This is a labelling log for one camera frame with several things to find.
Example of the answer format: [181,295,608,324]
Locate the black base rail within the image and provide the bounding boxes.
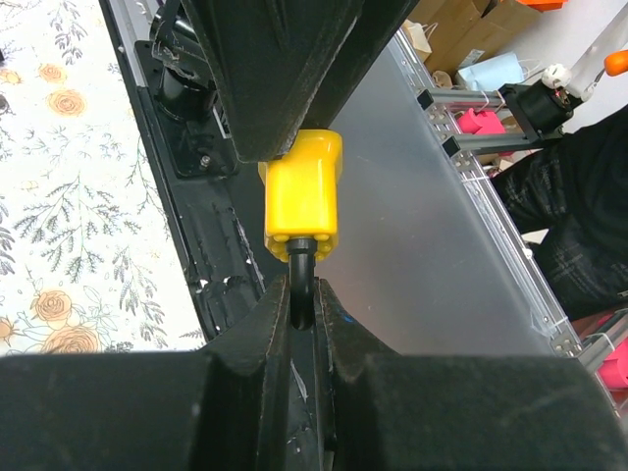
[99,1,286,340]

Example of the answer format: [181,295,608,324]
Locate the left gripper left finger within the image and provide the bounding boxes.
[1,277,289,470]

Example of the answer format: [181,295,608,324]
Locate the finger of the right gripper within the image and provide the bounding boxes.
[183,1,363,162]
[303,0,418,129]

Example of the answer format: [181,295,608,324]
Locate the light blue paper bag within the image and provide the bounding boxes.
[455,52,541,91]

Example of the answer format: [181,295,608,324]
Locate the yellow padlock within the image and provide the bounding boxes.
[258,130,342,330]

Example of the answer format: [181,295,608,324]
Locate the person in dark clothes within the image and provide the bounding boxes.
[492,108,627,322]

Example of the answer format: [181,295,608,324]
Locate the orange bag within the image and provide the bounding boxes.
[518,0,568,12]

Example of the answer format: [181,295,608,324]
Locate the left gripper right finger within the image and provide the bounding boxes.
[314,279,627,470]

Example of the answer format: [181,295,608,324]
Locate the cardboard box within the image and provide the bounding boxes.
[407,0,542,77]

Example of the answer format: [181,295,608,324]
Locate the pink plastic spool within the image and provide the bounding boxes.
[456,109,505,135]

